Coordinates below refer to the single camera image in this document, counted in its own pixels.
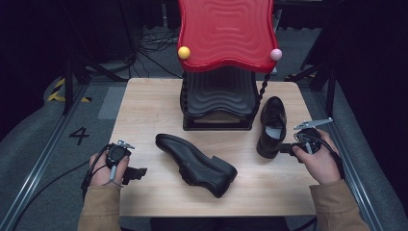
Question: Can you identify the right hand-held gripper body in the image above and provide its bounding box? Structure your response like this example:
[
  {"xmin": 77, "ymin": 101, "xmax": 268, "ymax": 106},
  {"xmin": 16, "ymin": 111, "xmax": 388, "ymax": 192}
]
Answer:
[{"xmin": 293, "ymin": 116, "xmax": 335, "ymax": 155}]

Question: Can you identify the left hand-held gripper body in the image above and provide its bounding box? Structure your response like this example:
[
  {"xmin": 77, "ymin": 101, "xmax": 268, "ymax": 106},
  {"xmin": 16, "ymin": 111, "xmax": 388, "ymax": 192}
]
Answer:
[{"xmin": 105, "ymin": 139, "xmax": 136, "ymax": 170}]

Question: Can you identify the black leather shoe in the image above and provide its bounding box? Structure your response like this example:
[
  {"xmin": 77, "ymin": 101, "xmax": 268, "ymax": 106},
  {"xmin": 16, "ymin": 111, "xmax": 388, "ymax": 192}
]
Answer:
[
  {"xmin": 255, "ymin": 95, "xmax": 288, "ymax": 160},
  {"xmin": 155, "ymin": 133, "xmax": 239, "ymax": 199}
]

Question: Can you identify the red and black shoe rack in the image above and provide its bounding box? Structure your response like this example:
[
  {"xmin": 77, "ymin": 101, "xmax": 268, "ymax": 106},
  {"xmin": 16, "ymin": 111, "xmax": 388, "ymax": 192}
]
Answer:
[{"xmin": 177, "ymin": 0, "xmax": 284, "ymax": 132}]

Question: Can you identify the person's left hand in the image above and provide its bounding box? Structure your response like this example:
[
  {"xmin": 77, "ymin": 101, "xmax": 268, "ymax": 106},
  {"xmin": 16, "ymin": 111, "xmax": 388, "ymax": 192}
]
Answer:
[{"xmin": 89, "ymin": 150, "xmax": 130, "ymax": 188}]

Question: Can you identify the person's right hand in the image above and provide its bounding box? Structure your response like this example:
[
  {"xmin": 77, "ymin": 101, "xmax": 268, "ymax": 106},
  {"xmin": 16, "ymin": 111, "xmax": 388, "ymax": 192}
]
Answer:
[{"xmin": 292, "ymin": 128, "xmax": 342, "ymax": 186}]

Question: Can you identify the right hand-held gripper black cable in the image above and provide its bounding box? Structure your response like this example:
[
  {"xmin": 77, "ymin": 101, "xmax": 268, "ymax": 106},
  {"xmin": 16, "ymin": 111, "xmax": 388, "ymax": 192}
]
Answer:
[{"xmin": 296, "ymin": 132, "xmax": 346, "ymax": 181}]

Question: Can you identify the hand-held gripper black cable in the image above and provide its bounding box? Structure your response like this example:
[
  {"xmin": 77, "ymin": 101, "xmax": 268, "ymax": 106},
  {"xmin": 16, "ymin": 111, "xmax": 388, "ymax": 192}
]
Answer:
[
  {"xmin": 296, "ymin": 132, "xmax": 346, "ymax": 181},
  {"xmin": 11, "ymin": 143, "xmax": 114, "ymax": 231}
]

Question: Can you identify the grey metal floor rail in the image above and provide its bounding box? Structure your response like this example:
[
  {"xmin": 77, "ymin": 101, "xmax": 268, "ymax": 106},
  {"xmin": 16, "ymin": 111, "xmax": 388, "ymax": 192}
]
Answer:
[
  {"xmin": 0, "ymin": 84, "xmax": 90, "ymax": 231},
  {"xmin": 316, "ymin": 91, "xmax": 385, "ymax": 231}
]

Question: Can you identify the left hand-held gripper black cable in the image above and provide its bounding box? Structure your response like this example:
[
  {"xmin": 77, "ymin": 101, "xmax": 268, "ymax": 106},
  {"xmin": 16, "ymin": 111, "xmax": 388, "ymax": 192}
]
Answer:
[{"xmin": 11, "ymin": 143, "xmax": 114, "ymax": 231}]

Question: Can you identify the tangle of black floor cables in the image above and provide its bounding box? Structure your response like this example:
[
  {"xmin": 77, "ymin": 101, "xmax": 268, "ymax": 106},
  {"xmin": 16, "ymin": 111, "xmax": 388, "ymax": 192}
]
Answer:
[{"xmin": 129, "ymin": 26, "xmax": 185, "ymax": 80}]

